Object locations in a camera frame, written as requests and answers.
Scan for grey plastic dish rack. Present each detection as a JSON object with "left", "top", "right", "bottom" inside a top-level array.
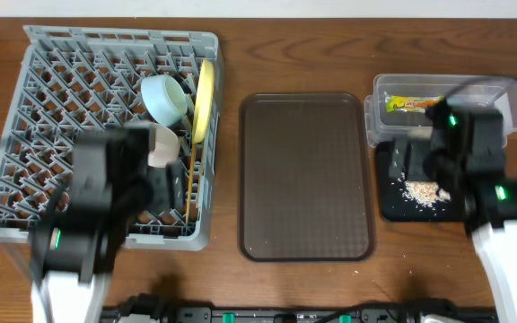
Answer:
[{"left": 0, "top": 25, "right": 224, "bottom": 251}]

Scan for food scraps on plate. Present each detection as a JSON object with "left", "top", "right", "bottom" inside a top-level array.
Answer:
[{"left": 397, "top": 175, "right": 451, "bottom": 208}]

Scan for yellow round plate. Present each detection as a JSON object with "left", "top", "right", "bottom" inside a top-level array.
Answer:
[{"left": 192, "top": 59, "right": 215, "bottom": 144}]

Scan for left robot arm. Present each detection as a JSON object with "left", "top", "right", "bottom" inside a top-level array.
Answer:
[{"left": 29, "top": 121, "right": 186, "bottom": 322}]

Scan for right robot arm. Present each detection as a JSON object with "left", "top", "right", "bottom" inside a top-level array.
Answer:
[{"left": 389, "top": 98, "right": 517, "bottom": 322}]

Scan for black rectangular tray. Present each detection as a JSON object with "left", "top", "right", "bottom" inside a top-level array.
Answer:
[{"left": 375, "top": 142, "right": 461, "bottom": 223}]

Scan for green orange snack wrapper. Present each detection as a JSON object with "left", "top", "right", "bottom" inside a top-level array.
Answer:
[{"left": 385, "top": 95, "right": 443, "bottom": 113}]

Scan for clear plastic bin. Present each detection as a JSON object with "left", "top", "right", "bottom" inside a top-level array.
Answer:
[{"left": 364, "top": 74, "right": 517, "bottom": 148}]

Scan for white pink bowl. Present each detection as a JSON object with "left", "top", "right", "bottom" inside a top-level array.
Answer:
[{"left": 148, "top": 123, "right": 180, "bottom": 168}]

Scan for dark brown serving tray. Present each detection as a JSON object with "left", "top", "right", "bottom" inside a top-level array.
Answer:
[{"left": 238, "top": 92, "right": 376, "bottom": 263}]

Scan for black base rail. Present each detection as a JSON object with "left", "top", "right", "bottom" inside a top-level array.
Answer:
[{"left": 99, "top": 294, "right": 499, "bottom": 323}]

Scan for wooden chopstick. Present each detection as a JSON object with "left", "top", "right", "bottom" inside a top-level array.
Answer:
[
  {"left": 185, "top": 139, "right": 197, "bottom": 226},
  {"left": 197, "top": 140, "right": 206, "bottom": 209}
]

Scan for light blue small plate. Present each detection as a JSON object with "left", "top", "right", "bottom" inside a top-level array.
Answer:
[{"left": 141, "top": 74, "right": 188, "bottom": 127}]

